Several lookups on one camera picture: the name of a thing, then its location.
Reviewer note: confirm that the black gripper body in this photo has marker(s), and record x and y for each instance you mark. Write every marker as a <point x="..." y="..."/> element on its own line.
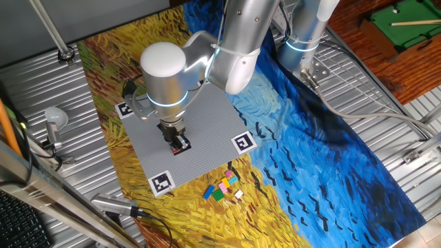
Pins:
<point x="171" y="130"/>

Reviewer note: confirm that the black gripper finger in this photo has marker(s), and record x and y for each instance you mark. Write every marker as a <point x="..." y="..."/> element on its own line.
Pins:
<point x="171" y="142"/>
<point x="183" y="144"/>

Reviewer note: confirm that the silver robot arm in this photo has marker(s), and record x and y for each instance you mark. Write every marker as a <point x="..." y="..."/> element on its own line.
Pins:
<point x="241" y="44"/>

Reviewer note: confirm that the grey Lego baseplate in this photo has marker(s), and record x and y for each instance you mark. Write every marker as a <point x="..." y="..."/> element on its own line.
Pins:
<point x="206" y="131"/>

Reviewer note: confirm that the small magenta Lego brick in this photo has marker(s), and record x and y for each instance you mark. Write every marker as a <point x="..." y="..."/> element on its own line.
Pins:
<point x="228" y="173"/>

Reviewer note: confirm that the blue Lego brick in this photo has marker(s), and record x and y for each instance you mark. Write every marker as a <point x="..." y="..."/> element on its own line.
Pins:
<point x="208" y="191"/>

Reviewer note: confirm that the yellow Lego brick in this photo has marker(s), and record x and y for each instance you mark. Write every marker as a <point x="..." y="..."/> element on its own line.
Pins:
<point x="225" y="182"/>

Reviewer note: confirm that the long pink Lego brick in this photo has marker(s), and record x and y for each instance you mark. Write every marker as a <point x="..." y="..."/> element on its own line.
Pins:
<point x="222" y="187"/>

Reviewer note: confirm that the cyan Lego brick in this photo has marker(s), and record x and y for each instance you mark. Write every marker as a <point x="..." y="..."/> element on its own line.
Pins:
<point x="233" y="180"/>

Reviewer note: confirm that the green Lego brick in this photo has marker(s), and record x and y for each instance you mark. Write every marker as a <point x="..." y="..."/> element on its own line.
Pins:
<point x="217" y="195"/>

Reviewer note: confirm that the white Lego brick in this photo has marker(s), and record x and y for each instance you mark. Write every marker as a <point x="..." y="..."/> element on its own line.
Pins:
<point x="238" y="194"/>

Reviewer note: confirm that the black white ArUco marker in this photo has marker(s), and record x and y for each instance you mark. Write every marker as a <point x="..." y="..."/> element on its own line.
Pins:
<point x="122" y="111"/>
<point x="161" y="183"/>
<point x="244" y="142"/>

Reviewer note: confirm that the white dome lamp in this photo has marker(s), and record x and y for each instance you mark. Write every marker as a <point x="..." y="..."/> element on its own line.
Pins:
<point x="56" y="117"/>

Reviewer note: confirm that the painted blue yellow cloth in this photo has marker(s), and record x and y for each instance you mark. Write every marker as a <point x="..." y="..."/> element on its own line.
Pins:
<point x="310" y="155"/>

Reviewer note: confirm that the metal pole with round base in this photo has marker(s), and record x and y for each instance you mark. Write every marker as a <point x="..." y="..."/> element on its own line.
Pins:
<point x="48" y="27"/>

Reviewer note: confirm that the orange tube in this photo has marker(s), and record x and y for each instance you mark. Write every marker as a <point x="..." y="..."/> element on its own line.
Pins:
<point x="7" y="127"/>

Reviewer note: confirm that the black keyboard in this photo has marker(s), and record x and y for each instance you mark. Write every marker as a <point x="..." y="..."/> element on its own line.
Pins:
<point x="17" y="227"/>

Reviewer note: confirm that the green toy pool table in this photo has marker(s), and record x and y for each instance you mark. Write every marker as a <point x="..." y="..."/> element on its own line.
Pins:
<point x="406" y="24"/>

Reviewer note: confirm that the wooden cue stick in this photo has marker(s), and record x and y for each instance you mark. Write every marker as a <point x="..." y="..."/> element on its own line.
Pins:
<point x="413" y="23"/>

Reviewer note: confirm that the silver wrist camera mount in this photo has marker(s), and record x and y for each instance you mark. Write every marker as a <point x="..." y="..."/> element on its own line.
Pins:
<point x="138" y="108"/>

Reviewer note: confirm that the silver ribbed camera device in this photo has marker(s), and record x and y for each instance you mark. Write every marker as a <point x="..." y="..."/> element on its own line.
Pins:
<point x="113" y="205"/>

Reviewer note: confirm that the aluminium frame bar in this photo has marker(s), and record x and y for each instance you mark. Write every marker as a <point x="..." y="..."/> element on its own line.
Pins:
<point x="51" y="199"/>

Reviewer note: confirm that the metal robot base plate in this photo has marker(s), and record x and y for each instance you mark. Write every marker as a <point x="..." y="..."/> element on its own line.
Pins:
<point x="322" y="70"/>

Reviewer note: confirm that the aluminium profile rail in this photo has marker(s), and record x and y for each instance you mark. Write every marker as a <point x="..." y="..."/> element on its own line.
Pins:
<point x="411" y="156"/>
<point x="432" y="115"/>

